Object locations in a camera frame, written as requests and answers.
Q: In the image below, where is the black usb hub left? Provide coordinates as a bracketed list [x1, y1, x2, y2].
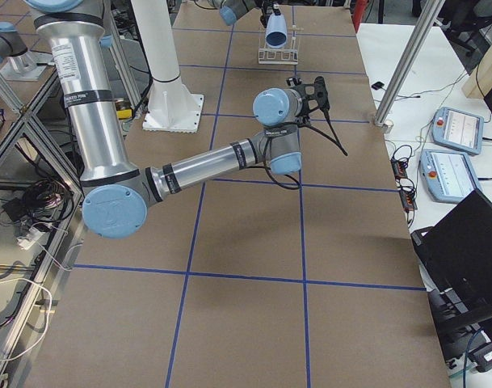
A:
[390, 158, 408, 179]

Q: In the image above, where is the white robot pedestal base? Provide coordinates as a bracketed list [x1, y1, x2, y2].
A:
[132, 0, 204, 133]

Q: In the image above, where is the teach pendant far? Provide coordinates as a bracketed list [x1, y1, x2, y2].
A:
[431, 107, 485, 155]

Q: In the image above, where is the teach pendant near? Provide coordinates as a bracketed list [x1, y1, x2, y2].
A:
[420, 149, 481, 204]

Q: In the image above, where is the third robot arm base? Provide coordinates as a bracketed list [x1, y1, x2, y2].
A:
[0, 22, 54, 82]

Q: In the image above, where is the silver aluminium frame post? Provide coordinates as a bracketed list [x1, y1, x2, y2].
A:
[373, 0, 445, 134]

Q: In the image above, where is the black laptop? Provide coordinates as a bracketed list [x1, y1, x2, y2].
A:
[411, 189, 492, 301]

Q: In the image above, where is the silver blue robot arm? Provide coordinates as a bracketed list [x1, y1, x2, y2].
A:
[206, 0, 278, 27]
[29, 1, 330, 238]

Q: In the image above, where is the black cable connector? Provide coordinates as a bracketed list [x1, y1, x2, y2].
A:
[371, 82, 385, 90]

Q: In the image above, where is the teach pendant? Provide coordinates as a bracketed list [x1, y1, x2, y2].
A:
[431, 107, 485, 155]
[420, 149, 481, 204]

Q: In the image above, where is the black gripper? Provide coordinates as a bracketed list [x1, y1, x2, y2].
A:
[286, 75, 348, 156]
[259, 0, 280, 27]

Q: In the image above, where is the white wire cup holder rack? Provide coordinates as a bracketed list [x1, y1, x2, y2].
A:
[258, 24, 304, 65]

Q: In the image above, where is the light blue plastic cup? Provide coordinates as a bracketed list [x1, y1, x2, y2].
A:
[265, 13, 288, 49]

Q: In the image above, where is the black monitor stand equipment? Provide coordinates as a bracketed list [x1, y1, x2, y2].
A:
[427, 289, 492, 372]

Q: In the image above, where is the black usb hub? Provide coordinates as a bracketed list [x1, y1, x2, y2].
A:
[390, 158, 408, 179]
[399, 189, 417, 213]

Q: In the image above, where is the black usb hub right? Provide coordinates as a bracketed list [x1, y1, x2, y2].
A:
[399, 189, 417, 213]

